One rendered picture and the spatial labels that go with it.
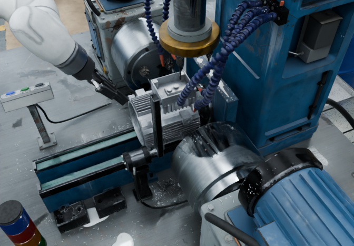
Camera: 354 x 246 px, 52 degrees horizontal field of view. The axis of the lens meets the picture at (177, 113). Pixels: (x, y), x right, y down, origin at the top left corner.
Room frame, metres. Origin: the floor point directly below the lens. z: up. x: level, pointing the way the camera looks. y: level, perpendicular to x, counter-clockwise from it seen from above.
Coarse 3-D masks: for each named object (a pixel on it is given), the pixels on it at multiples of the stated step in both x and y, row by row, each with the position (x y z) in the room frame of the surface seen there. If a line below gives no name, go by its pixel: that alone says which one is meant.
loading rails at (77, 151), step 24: (96, 144) 0.81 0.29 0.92; (120, 144) 0.82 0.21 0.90; (168, 144) 0.80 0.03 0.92; (48, 168) 0.72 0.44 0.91; (72, 168) 0.75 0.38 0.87; (96, 168) 0.71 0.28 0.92; (120, 168) 0.71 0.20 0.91; (168, 168) 0.78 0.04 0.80; (48, 192) 0.62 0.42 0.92; (72, 192) 0.65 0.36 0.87; (96, 192) 0.68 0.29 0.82
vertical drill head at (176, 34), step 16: (176, 0) 0.87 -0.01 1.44; (192, 0) 0.85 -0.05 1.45; (176, 16) 0.87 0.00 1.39; (192, 16) 0.85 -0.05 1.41; (160, 32) 0.89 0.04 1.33; (176, 32) 0.85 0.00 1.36; (192, 32) 0.85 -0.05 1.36; (208, 32) 0.85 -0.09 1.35; (176, 48) 0.81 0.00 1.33; (192, 48) 0.81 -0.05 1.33; (208, 48) 0.82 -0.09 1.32
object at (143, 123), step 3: (129, 96) 0.87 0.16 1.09; (132, 96) 0.88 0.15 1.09; (129, 99) 0.87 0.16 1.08; (192, 105) 0.83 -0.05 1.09; (192, 108) 0.82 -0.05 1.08; (192, 111) 0.82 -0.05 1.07; (141, 120) 0.76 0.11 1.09; (144, 120) 0.77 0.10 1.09; (132, 123) 0.87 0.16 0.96; (141, 123) 0.76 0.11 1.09; (144, 123) 0.76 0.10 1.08; (141, 126) 0.75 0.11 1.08; (144, 126) 0.75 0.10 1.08; (150, 147) 0.76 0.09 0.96
